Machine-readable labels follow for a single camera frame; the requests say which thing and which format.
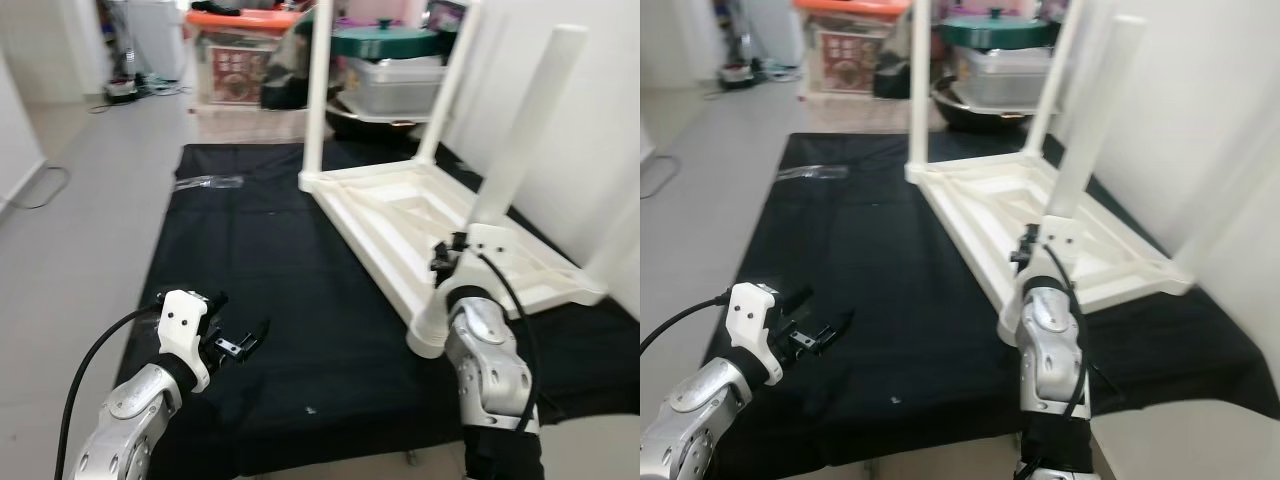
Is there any black tablecloth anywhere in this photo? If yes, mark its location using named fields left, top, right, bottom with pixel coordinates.
left=115, top=140, right=641, bottom=476
left=700, top=130, right=1280, bottom=476

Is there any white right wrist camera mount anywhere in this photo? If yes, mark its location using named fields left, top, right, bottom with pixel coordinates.
left=455, top=222, right=526, bottom=291
left=1030, top=215, right=1083, bottom=276

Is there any green pot lid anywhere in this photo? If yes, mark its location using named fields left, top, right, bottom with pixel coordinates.
left=940, top=10, right=1061, bottom=49
left=330, top=18, right=446, bottom=59

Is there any orange-lidded clear storage box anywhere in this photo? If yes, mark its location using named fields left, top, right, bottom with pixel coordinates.
left=185, top=8, right=306, bottom=106
left=795, top=0, right=913, bottom=96

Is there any clear plastic storage box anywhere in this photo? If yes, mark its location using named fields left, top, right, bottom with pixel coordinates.
left=955, top=48, right=1061, bottom=109
left=345, top=58, right=451, bottom=116

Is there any white appliance cabinet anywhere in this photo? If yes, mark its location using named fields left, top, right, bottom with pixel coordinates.
left=115, top=0, right=186, bottom=81
left=735, top=0, right=801, bottom=66

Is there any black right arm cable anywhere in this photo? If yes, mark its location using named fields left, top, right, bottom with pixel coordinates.
left=478, top=250, right=541, bottom=431
left=1040, top=250, right=1096, bottom=421

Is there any thin black floor cable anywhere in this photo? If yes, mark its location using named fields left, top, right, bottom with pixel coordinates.
left=640, top=150, right=683, bottom=199
left=8, top=163, right=71, bottom=211

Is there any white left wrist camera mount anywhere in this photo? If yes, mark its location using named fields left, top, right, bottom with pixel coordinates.
left=158, top=290, right=216, bottom=393
left=727, top=282, right=786, bottom=386

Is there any black wok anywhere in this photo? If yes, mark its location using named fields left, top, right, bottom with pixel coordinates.
left=325, top=95, right=441, bottom=141
left=930, top=85, right=1046, bottom=133

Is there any red printed food box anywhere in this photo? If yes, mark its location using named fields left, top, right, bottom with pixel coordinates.
left=820, top=32, right=883, bottom=93
left=212, top=45, right=273, bottom=103

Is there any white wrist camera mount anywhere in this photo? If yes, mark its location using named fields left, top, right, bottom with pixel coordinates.
left=158, top=290, right=216, bottom=393
left=1030, top=215, right=1083, bottom=276
left=727, top=282, right=786, bottom=386
left=455, top=222, right=526, bottom=291

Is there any clear adhesive tape patch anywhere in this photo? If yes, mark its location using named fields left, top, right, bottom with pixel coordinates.
left=778, top=164, right=851, bottom=182
left=172, top=175, right=246, bottom=193

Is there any white plastic children table top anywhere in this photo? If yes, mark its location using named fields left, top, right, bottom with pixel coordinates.
left=903, top=150, right=1196, bottom=346
left=298, top=158, right=609, bottom=359

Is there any black plastic bag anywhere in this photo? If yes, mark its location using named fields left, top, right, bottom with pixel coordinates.
left=262, top=20, right=321, bottom=109
left=872, top=10, right=916, bottom=99

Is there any beige covered low bench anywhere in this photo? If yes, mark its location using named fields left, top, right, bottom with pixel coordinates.
left=805, top=90, right=946, bottom=133
left=195, top=100, right=336, bottom=143

